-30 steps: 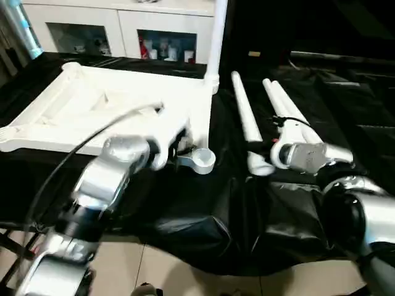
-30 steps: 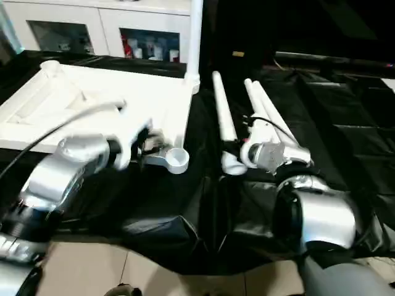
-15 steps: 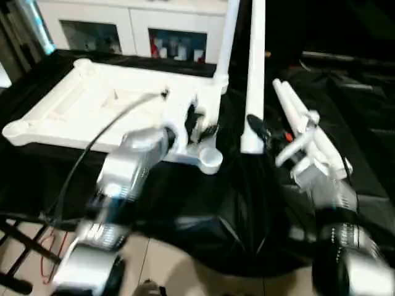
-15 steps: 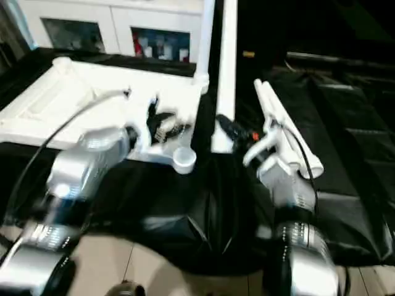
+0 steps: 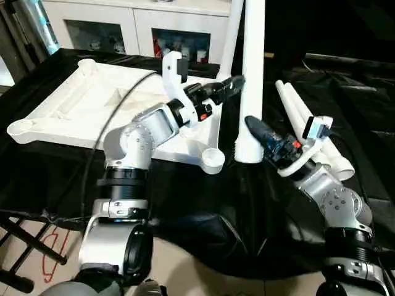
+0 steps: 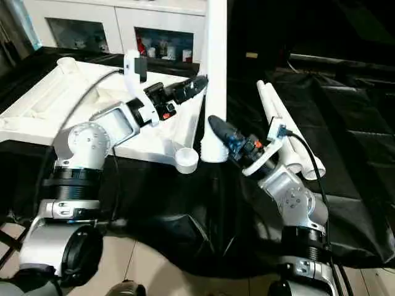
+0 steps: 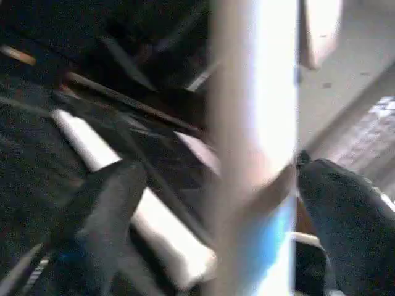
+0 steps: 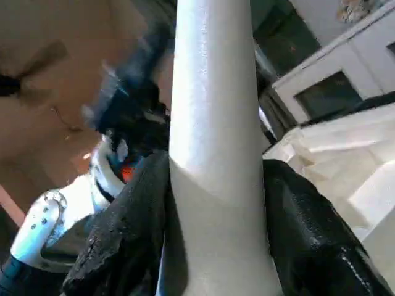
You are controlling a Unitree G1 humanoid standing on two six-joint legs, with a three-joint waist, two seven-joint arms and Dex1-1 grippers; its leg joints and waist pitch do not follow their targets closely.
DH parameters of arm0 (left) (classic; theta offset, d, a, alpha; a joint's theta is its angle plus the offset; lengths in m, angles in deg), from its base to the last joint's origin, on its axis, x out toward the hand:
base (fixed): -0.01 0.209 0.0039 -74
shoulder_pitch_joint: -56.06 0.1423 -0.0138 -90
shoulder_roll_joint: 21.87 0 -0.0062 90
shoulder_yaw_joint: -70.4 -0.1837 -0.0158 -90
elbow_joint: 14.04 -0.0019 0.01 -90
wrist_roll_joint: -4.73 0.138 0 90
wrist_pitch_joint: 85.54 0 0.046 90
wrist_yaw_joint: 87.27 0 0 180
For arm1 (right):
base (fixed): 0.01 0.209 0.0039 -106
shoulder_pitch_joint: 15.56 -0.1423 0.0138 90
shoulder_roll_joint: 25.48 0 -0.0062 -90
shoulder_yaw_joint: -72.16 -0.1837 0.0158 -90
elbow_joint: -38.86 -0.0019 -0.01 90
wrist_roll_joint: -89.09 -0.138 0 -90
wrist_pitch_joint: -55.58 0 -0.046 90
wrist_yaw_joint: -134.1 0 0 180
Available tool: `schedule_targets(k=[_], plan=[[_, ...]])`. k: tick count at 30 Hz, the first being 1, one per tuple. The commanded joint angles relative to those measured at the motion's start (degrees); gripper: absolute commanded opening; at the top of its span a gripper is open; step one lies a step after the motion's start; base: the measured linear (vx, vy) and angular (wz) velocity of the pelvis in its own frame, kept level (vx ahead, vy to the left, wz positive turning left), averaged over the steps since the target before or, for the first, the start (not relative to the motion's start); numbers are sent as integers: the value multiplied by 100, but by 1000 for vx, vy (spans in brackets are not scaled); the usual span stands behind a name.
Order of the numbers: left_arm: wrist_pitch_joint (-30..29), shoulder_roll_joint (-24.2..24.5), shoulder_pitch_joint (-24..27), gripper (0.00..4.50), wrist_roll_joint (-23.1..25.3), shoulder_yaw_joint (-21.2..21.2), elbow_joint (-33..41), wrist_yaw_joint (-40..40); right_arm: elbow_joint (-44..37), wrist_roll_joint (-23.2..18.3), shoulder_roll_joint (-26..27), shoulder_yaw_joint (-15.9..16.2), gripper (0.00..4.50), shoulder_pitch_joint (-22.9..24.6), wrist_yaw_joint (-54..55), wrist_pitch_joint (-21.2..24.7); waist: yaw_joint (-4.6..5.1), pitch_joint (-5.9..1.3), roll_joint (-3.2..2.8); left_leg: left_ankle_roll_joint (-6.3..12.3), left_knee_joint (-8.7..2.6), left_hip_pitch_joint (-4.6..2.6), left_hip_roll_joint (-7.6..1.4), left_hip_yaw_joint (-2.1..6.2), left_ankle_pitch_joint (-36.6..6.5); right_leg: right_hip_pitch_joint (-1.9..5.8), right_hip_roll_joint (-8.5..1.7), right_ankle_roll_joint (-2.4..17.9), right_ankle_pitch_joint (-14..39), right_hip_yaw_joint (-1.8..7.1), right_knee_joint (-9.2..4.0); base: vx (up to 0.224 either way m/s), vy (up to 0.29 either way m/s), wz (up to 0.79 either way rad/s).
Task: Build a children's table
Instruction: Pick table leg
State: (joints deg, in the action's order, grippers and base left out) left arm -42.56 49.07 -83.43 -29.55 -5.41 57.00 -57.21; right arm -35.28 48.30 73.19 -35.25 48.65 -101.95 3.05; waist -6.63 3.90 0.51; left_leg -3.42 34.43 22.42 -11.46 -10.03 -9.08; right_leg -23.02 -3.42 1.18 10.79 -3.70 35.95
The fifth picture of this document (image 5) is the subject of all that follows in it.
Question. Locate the white plastic table leg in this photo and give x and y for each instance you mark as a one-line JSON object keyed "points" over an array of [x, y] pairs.
{"points": [[253, 61], [231, 37], [300, 106], [288, 105]]}

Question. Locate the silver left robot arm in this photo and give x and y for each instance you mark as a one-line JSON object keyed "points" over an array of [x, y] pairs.
{"points": [[135, 145]]}

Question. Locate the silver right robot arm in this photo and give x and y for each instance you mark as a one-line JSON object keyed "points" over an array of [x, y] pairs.
{"points": [[333, 197]]}

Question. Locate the small yellow label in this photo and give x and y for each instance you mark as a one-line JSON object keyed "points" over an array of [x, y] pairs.
{"points": [[268, 55]]}

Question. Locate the red white box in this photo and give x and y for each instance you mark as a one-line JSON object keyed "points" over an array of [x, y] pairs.
{"points": [[157, 46]]}

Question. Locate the black shiny mat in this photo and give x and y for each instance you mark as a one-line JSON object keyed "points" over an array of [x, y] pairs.
{"points": [[355, 92]]}

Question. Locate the white display cabinet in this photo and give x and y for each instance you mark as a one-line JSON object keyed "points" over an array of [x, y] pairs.
{"points": [[139, 18]]}

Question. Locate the long black bar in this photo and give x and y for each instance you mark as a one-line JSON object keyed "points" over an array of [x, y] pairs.
{"points": [[339, 58]]}

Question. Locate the light blue panel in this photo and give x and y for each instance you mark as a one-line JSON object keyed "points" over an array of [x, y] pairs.
{"points": [[49, 34]]}

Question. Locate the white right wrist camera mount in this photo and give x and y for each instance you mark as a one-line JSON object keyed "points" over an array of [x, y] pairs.
{"points": [[302, 154]]}

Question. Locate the black metal table frame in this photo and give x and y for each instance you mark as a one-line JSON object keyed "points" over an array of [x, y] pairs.
{"points": [[31, 243]]}

